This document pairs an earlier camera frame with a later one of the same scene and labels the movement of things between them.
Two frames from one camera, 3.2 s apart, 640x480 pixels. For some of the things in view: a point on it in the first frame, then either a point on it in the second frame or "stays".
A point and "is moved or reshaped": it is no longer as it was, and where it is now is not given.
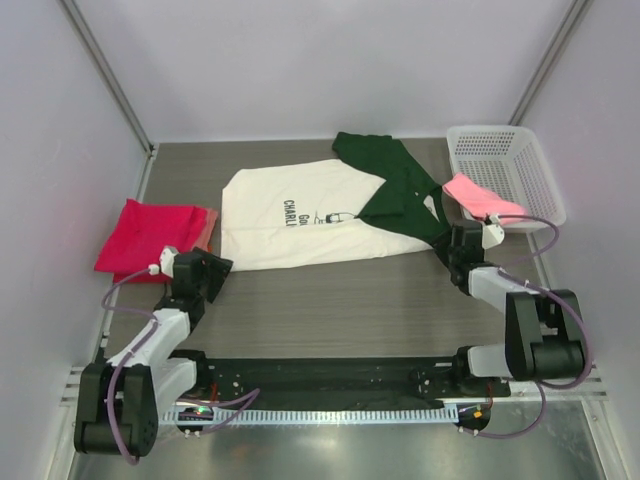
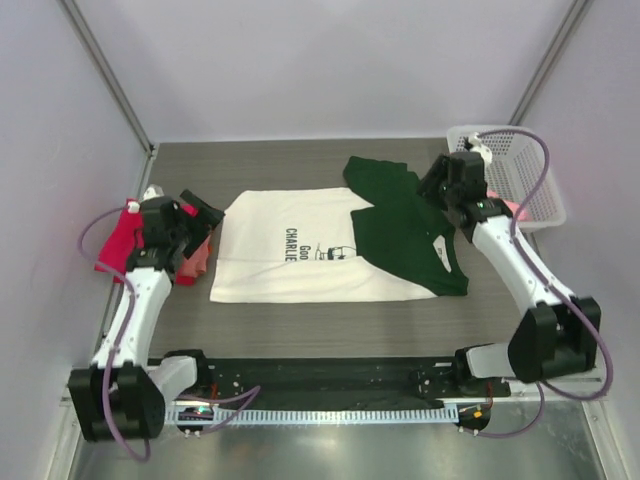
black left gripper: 217,268 -> 208,216
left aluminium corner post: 109,75 stays
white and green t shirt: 372,201 is moved or reshaped
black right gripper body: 446,251 -> 436,186
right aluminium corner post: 564,35 stays
